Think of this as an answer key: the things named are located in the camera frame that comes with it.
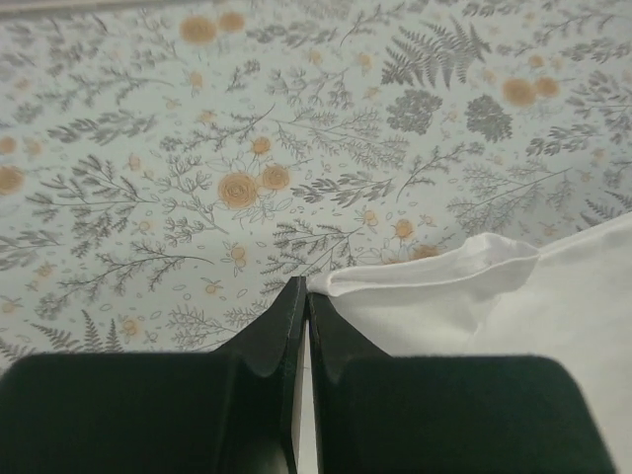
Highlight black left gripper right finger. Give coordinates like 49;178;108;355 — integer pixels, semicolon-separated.
308;294;615;473

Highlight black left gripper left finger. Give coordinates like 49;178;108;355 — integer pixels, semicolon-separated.
1;277;307;473

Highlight white t-shirt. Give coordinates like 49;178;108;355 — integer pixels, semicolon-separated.
307;214;631;473

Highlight floral patterned tablecloth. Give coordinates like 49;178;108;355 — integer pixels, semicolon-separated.
1;1;631;365

